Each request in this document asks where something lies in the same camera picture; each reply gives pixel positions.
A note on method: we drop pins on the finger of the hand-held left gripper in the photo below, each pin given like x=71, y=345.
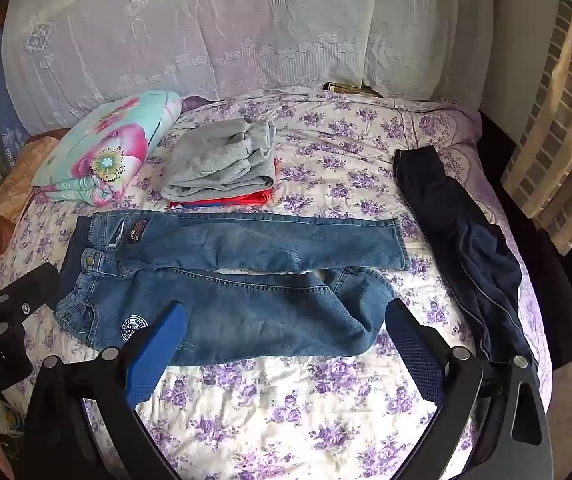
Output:
x=31, y=290

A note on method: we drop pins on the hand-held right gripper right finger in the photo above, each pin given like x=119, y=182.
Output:
x=413, y=355

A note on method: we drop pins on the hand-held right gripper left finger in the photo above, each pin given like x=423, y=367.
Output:
x=156, y=360

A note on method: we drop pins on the blue denim pants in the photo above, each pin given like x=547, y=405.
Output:
x=246, y=310

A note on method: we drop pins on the dark navy pants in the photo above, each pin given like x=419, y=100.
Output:
x=466, y=240

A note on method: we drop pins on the orange brown blanket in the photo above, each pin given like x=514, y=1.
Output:
x=16, y=185

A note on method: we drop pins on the purple floral bedspread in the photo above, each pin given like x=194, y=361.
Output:
x=316, y=410

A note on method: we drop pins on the folded teal pink floral blanket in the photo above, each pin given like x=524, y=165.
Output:
x=116, y=145

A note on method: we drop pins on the blue patterned cloth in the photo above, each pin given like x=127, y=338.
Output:
x=1, y=95

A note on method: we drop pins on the folded red garment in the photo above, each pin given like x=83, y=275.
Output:
x=246, y=199

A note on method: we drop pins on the folded grey sweatpants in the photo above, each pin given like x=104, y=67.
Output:
x=216, y=165

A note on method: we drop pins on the black bed frame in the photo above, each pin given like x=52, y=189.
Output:
x=541, y=240

